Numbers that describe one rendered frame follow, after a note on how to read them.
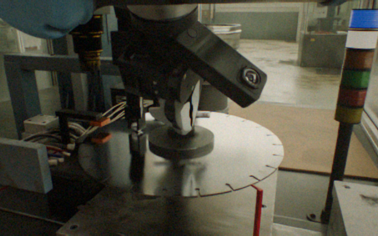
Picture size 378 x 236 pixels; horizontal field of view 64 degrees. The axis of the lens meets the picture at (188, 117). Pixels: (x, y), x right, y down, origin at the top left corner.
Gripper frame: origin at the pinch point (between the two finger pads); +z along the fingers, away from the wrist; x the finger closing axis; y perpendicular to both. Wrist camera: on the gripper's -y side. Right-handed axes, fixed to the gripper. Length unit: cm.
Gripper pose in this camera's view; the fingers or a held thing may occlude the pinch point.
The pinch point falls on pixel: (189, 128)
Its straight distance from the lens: 45.9
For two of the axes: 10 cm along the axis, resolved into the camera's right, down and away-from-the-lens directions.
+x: -4.1, 7.2, -5.6
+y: -9.1, -3.0, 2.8
